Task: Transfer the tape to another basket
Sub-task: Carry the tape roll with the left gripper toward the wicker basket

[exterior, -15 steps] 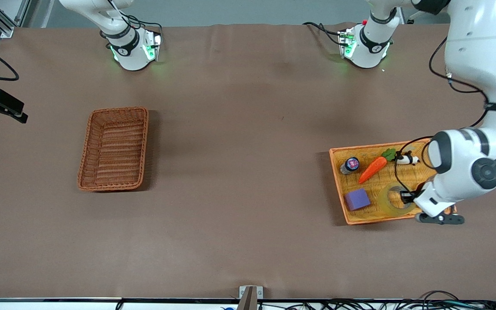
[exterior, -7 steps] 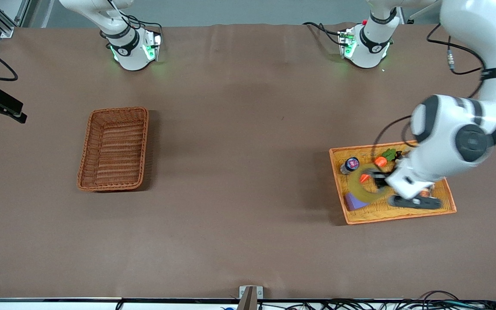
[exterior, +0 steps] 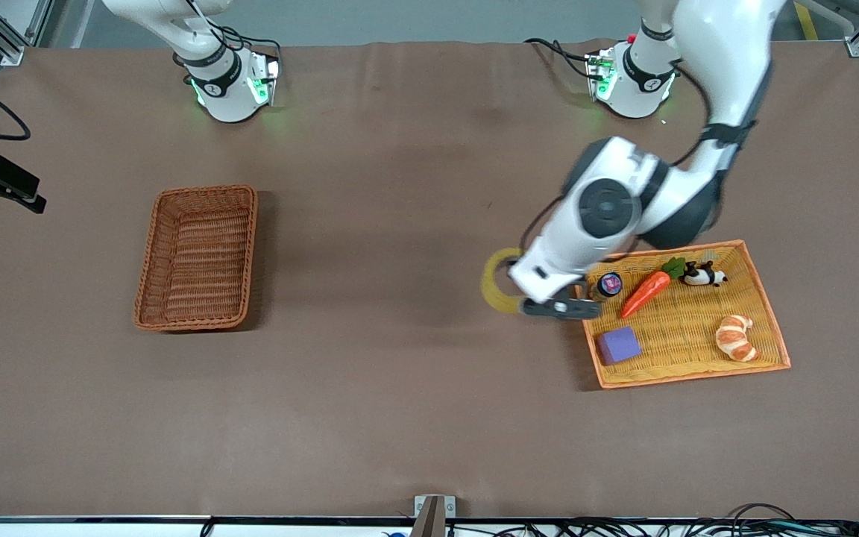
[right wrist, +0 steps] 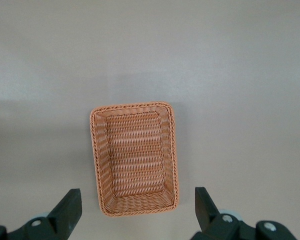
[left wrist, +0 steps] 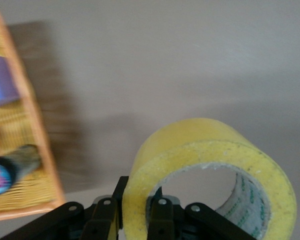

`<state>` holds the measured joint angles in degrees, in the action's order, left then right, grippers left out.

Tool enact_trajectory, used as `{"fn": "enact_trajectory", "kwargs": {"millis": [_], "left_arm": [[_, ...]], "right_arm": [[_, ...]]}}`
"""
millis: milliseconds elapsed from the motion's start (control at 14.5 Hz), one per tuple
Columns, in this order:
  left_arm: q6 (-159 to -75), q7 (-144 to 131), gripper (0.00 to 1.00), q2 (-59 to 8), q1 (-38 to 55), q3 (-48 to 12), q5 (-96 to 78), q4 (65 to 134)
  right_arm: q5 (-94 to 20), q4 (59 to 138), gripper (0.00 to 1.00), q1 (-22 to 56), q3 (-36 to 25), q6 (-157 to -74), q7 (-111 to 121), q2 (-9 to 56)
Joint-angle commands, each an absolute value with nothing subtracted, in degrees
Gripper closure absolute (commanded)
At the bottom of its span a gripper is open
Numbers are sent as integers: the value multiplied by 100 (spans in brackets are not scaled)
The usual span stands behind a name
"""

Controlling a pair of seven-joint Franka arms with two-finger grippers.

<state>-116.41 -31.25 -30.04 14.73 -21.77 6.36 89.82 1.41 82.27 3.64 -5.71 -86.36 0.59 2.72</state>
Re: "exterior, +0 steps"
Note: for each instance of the clear yellowish tape roll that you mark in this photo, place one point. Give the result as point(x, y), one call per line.
point(491, 287)

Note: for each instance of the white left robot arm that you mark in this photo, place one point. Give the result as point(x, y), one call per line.
point(608, 209)

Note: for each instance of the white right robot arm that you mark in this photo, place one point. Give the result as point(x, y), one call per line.
point(224, 89)

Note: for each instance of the brown wicker basket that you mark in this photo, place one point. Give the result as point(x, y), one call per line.
point(198, 261)

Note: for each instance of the yellow orange-rimmed wicker basket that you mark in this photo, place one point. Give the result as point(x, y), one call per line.
point(683, 328)

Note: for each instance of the small jar with black lid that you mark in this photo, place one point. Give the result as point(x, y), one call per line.
point(610, 284)

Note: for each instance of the purple foam cube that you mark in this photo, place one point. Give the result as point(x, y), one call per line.
point(618, 346)

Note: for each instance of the orange toy carrot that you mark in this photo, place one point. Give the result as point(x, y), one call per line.
point(646, 292)

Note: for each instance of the black white panda figurine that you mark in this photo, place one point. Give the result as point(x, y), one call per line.
point(702, 276)

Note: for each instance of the toy croissant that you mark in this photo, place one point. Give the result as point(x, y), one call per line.
point(734, 338)

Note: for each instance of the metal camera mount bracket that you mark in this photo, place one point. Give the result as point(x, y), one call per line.
point(422, 507)

